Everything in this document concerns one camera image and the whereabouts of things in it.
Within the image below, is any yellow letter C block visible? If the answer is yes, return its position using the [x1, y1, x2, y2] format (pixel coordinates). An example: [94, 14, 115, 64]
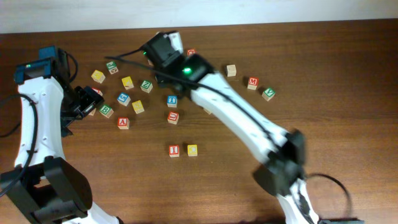
[187, 144, 198, 157]

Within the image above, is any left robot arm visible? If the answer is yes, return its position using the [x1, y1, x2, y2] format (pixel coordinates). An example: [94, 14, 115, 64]
[1, 46, 122, 223]

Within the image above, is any red letter U block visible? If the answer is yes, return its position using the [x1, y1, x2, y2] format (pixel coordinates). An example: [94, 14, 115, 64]
[167, 111, 179, 124]

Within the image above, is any green letter V block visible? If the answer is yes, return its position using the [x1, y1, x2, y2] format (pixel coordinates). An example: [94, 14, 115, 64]
[262, 88, 275, 101]

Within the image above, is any green letter B right block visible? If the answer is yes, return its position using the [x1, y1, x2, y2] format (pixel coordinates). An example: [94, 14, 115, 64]
[99, 104, 114, 118]

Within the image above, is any blue letter T block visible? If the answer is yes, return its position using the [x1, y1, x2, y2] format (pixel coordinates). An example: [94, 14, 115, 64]
[167, 95, 178, 108]

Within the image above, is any blue number 5 block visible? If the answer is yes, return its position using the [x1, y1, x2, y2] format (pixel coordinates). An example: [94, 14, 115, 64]
[117, 93, 131, 106]

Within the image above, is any red letter C block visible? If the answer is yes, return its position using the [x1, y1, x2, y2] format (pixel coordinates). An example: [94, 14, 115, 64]
[187, 49, 197, 56]

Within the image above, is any red letter I block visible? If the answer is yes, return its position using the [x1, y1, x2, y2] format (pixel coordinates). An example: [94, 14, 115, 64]
[169, 145, 180, 157]

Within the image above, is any green letter b block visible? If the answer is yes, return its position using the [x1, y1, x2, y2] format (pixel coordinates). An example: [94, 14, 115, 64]
[89, 108, 96, 116]
[99, 104, 114, 118]

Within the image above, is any yellow block upper middle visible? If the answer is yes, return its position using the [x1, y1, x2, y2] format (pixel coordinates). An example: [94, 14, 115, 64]
[121, 77, 134, 90]

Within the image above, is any green letter B left block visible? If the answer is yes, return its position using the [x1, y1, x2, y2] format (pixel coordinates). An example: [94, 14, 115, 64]
[89, 108, 96, 116]

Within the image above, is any red letter M block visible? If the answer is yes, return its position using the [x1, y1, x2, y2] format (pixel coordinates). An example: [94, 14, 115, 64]
[248, 77, 259, 90]

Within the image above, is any red letter A block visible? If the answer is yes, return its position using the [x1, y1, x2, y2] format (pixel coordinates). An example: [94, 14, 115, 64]
[118, 117, 130, 129]

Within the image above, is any plain wooden block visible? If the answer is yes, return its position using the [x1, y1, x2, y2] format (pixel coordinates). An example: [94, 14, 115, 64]
[226, 65, 236, 77]

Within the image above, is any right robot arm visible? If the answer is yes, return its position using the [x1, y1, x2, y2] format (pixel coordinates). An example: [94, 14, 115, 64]
[141, 31, 327, 223]

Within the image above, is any green letter Z block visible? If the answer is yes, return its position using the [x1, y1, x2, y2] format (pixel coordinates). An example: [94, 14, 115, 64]
[141, 80, 153, 93]

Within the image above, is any green letter Q block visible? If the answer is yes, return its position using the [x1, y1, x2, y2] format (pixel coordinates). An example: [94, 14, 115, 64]
[106, 61, 119, 74]

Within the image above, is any red number 6 block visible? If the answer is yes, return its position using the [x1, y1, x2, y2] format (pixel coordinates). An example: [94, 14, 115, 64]
[91, 88, 103, 96]

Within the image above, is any yellow block far left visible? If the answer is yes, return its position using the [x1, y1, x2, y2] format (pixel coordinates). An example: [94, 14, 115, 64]
[91, 70, 106, 83]

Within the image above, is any yellow letter S block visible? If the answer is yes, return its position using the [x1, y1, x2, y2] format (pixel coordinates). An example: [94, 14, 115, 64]
[131, 100, 144, 114]

